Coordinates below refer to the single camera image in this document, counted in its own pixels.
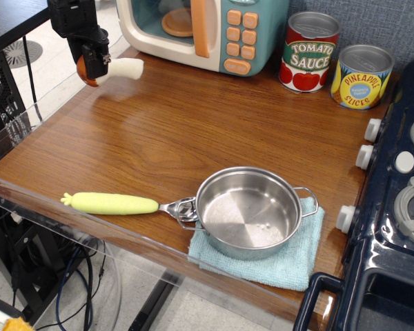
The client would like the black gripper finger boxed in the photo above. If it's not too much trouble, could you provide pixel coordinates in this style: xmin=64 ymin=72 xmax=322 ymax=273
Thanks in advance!
xmin=81 ymin=43 xmax=110 ymax=79

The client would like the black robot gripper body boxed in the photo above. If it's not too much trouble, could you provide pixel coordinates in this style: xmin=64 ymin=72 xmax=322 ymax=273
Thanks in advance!
xmin=47 ymin=0 xmax=109 ymax=61

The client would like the plush brown white mushroom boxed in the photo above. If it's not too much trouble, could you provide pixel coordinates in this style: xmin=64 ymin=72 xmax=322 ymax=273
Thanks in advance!
xmin=77 ymin=56 xmax=144 ymax=87

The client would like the black side table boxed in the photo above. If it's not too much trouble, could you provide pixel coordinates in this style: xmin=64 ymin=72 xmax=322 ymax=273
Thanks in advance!
xmin=0 ymin=0 xmax=56 ymax=59

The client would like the toy microwave teal cream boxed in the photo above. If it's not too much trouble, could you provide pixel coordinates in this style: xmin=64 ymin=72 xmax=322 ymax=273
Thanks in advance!
xmin=116 ymin=0 xmax=289 ymax=77

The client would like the tomato sauce can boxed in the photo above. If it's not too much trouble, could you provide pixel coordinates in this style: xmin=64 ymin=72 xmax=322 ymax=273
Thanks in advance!
xmin=279 ymin=11 xmax=341 ymax=92

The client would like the stainless steel pot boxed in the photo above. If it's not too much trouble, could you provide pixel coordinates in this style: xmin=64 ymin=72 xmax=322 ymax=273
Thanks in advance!
xmin=175 ymin=166 xmax=319 ymax=260

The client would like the pineapple slices can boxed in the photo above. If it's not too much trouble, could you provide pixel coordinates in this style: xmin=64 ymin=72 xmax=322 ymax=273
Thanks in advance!
xmin=331 ymin=44 xmax=395 ymax=110

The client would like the white stove knob middle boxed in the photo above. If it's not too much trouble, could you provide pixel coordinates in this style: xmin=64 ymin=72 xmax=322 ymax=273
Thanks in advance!
xmin=355 ymin=145 xmax=374 ymax=170

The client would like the white stove knob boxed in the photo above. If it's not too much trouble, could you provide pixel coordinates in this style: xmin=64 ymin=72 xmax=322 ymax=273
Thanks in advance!
xmin=336 ymin=205 xmax=356 ymax=234
xmin=364 ymin=119 xmax=382 ymax=143
xmin=355 ymin=145 xmax=374 ymax=170

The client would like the white stove knob upper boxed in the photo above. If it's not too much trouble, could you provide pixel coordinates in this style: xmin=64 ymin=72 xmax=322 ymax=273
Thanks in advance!
xmin=364 ymin=119 xmax=382 ymax=143

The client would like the light blue cloth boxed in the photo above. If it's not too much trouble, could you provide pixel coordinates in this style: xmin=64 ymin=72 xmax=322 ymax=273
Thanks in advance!
xmin=188 ymin=208 xmax=325 ymax=292

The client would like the white stove knob lower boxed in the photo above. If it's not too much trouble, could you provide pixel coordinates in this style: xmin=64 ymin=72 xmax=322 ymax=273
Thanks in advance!
xmin=336 ymin=205 xmax=356 ymax=234

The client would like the dark blue toy stove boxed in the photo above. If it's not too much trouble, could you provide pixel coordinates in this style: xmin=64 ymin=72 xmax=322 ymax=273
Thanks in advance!
xmin=294 ymin=61 xmax=414 ymax=330

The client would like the spoon with yellow handle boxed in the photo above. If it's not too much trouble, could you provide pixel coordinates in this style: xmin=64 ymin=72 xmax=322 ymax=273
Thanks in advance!
xmin=60 ymin=192 xmax=198 ymax=222

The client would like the blue cable under table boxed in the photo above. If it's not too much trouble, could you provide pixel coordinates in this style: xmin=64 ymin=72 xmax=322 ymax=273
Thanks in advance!
xmin=55 ymin=245 xmax=94 ymax=331

